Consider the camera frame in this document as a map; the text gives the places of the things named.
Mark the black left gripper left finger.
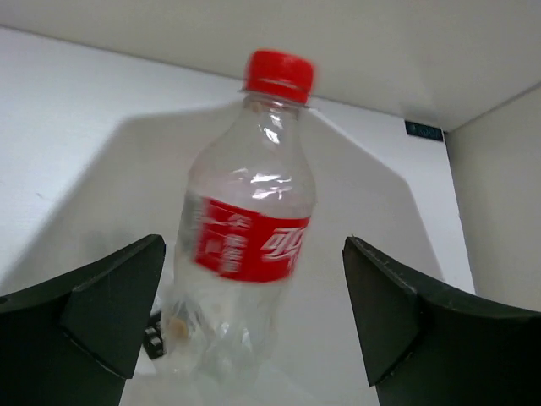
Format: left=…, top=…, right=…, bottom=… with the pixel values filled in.
left=1, top=234, right=166, bottom=405

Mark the clear cola bottle red label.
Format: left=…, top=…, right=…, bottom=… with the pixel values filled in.
left=161, top=49, right=316, bottom=380

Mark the dark right corner sticker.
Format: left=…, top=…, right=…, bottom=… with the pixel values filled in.
left=404, top=120, right=445, bottom=142

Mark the white octagonal bin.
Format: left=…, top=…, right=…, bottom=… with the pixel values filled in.
left=0, top=101, right=477, bottom=406

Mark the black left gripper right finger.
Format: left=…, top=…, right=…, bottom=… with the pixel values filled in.
left=342, top=237, right=540, bottom=405

